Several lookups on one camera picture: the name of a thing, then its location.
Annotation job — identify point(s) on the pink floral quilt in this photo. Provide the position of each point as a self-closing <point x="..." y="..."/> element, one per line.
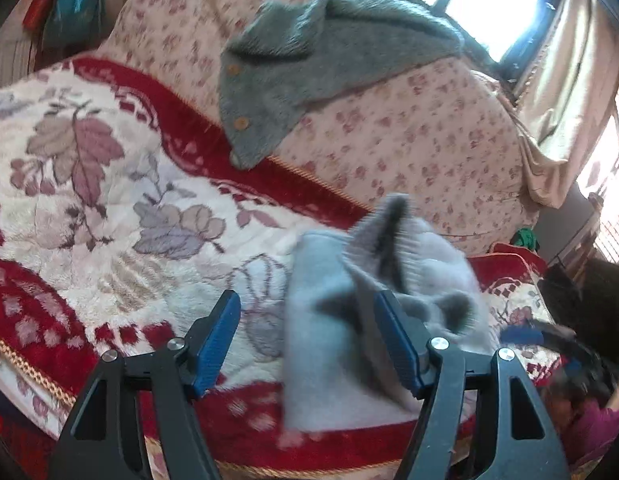
<point x="437" y="132"/>

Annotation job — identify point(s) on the red floral plush blanket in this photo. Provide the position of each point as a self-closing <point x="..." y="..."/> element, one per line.
<point x="122" y="220"/>

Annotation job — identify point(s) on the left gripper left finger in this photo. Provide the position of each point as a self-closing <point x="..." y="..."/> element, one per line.
<point x="103" y="437"/>

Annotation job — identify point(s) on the beige curtain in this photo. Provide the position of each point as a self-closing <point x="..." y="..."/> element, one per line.
<point x="565" y="98"/>

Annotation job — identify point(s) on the teal bag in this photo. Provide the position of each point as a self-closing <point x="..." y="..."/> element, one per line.
<point x="73" y="23"/>

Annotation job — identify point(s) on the grey knitted cardigan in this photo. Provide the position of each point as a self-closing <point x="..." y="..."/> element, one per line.
<point x="293" y="56"/>

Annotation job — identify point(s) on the light grey sweatpants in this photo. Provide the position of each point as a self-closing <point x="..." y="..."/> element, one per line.
<point x="337" y="374"/>

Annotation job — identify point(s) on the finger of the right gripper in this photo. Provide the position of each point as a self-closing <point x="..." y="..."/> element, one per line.
<point x="536" y="334"/>

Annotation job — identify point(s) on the window frame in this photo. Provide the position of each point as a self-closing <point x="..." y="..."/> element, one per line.
<point x="505" y="35"/>

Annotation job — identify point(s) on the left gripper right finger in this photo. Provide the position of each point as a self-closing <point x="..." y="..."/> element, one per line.
<point x="481" y="418"/>

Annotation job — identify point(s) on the magenta sleeve forearm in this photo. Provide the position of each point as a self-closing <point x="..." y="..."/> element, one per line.
<point x="588" y="432"/>

